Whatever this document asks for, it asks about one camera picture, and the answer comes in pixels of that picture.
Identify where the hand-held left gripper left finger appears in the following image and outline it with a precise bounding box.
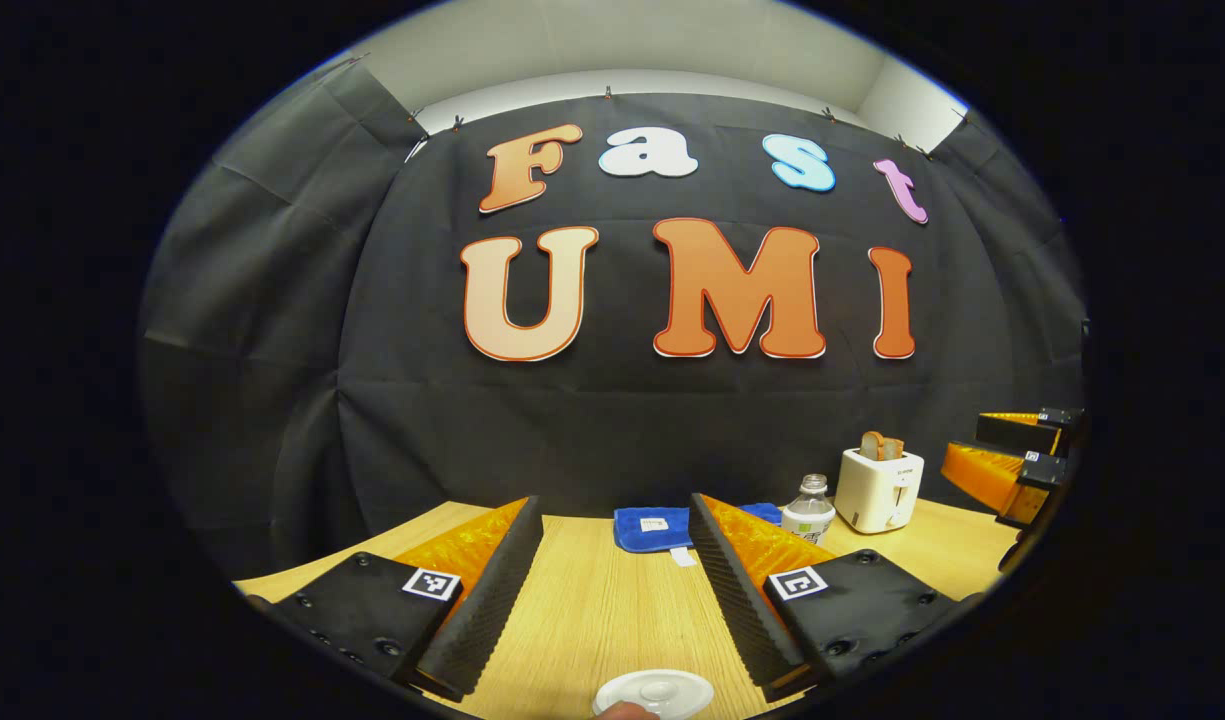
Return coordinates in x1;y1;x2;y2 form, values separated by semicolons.
244;495;546;703

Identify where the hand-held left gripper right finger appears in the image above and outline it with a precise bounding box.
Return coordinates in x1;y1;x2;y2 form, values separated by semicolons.
688;492;965;703

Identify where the clear water bottle green label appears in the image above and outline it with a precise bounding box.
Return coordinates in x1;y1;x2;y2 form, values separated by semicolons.
780;474;837;547

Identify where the white teacup lid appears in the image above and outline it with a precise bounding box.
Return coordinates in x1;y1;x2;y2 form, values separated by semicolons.
592;669;716;720

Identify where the blue folded towel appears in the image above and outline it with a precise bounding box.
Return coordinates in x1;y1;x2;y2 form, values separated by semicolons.
613;503;785;569

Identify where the white toaster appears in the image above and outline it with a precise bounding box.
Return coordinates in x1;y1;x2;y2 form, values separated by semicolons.
834;447;926;535

